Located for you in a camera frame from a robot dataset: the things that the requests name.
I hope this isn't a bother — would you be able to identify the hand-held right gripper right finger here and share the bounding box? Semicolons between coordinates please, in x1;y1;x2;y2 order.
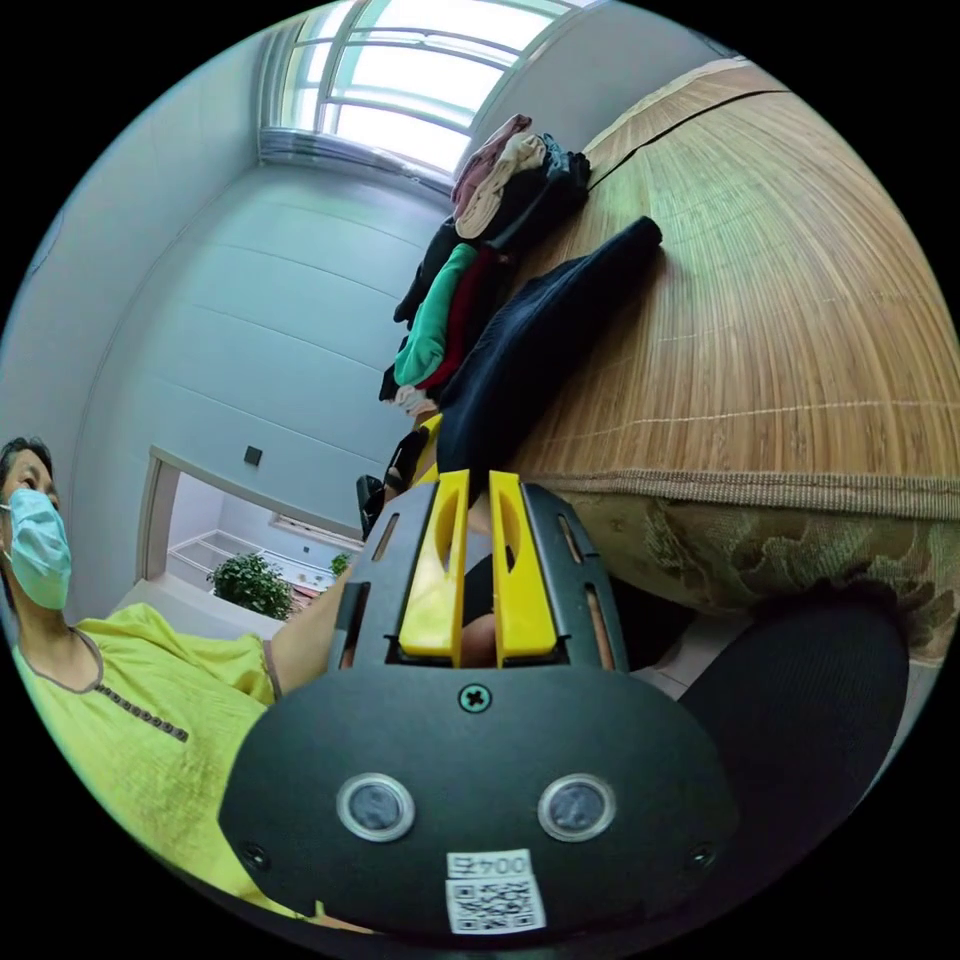
488;470;565;670

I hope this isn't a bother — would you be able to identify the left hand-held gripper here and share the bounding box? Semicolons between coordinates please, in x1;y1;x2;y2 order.
355;412;445;543

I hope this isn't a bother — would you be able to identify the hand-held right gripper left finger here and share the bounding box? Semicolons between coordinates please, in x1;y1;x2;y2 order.
398;470;472;670

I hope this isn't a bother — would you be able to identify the black long-sleeve sweater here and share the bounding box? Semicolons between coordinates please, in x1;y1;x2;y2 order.
434;215;665;498

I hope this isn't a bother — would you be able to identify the person's left forearm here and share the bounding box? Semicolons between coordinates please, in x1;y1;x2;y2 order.
268;566;355;708

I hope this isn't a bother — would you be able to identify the pile of clothes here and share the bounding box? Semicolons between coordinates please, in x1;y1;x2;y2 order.
377;113;594;418

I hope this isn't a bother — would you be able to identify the large green potted plant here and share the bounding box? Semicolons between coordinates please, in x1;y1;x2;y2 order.
205;552;295;622

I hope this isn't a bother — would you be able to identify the person's body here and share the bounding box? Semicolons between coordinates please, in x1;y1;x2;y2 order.
0;436;910;925

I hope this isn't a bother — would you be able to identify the bed with woven mat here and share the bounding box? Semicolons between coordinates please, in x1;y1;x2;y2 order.
509;56;960;663

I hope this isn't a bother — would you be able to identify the window with white frame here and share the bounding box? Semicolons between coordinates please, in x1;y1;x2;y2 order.
258;0;605;175

